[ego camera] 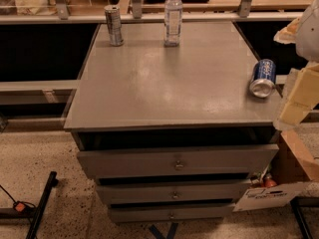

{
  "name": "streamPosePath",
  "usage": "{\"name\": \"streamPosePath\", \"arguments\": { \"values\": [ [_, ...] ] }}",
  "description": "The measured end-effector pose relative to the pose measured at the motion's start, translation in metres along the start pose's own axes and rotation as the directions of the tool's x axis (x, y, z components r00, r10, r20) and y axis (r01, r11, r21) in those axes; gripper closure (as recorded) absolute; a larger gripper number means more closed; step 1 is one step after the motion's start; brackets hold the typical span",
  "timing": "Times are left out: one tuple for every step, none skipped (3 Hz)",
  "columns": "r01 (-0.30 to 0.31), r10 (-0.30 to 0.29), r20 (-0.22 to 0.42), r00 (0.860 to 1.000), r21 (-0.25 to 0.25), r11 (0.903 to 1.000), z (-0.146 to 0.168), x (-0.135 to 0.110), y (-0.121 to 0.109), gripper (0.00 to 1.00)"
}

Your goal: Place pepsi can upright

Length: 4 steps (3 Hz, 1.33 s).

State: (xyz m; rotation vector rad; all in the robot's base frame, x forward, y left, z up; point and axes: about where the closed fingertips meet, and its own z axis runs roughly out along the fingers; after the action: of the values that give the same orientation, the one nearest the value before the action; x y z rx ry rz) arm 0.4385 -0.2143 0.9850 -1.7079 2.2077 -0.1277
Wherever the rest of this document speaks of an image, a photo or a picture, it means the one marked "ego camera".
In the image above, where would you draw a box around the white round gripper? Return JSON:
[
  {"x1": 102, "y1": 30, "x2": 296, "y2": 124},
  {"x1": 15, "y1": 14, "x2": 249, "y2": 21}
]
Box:
[{"x1": 273, "y1": 0, "x2": 319, "y2": 130}]

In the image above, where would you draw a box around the blue pepsi can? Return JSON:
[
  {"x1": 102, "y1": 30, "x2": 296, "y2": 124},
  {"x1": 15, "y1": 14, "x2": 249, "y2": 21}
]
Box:
[{"x1": 249, "y1": 59, "x2": 276, "y2": 99}]

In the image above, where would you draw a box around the silver slim can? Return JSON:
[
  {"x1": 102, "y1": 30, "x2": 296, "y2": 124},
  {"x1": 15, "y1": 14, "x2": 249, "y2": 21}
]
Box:
[{"x1": 104, "y1": 5, "x2": 124, "y2": 46}]

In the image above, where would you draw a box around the brown cardboard box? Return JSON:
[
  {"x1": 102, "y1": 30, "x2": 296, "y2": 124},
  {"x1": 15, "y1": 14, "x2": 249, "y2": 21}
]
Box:
[{"x1": 234, "y1": 130, "x2": 319, "y2": 211}]

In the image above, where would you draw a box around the top grey drawer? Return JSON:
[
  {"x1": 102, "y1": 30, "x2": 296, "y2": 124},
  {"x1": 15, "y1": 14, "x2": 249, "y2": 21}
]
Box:
[{"x1": 77, "y1": 144, "x2": 279, "y2": 178}]

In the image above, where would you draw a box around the grey drawer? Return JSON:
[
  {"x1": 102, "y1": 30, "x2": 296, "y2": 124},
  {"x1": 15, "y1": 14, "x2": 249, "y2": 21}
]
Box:
[
  {"x1": 97, "y1": 179, "x2": 249, "y2": 205},
  {"x1": 77, "y1": 144, "x2": 279, "y2": 178},
  {"x1": 108, "y1": 203, "x2": 235, "y2": 223}
]

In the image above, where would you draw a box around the orange bottle in box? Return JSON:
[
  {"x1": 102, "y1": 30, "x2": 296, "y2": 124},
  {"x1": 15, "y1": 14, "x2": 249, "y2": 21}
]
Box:
[{"x1": 263, "y1": 173, "x2": 277, "y2": 188}]

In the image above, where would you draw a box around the clear plastic water bottle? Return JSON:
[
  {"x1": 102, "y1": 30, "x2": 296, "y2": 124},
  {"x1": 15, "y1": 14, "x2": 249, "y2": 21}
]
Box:
[{"x1": 164, "y1": 0, "x2": 182, "y2": 47}]

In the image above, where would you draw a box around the grey drawer cabinet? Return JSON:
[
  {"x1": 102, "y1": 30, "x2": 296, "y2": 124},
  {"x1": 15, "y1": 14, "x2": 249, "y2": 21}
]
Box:
[{"x1": 65, "y1": 22, "x2": 280, "y2": 210}]

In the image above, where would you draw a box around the middle grey drawer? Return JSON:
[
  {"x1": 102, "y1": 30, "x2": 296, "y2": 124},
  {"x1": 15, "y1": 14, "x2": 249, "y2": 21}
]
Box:
[{"x1": 97, "y1": 179, "x2": 249, "y2": 205}]

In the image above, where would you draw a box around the bottom grey drawer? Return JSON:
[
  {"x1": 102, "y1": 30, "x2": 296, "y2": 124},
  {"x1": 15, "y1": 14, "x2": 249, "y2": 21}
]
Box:
[{"x1": 108, "y1": 203, "x2": 235, "y2": 223}]

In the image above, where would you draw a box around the black metal stand leg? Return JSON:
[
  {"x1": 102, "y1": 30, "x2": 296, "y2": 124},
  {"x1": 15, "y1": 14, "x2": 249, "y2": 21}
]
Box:
[{"x1": 0, "y1": 171, "x2": 59, "y2": 239}]

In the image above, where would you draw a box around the black frame right corner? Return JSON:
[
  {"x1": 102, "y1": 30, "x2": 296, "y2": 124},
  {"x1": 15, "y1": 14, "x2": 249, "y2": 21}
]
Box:
[{"x1": 290, "y1": 196, "x2": 319, "y2": 239}]

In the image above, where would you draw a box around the orange cable connector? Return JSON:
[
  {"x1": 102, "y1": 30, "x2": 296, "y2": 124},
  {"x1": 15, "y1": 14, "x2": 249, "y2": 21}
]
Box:
[{"x1": 13, "y1": 201, "x2": 36, "y2": 213}]

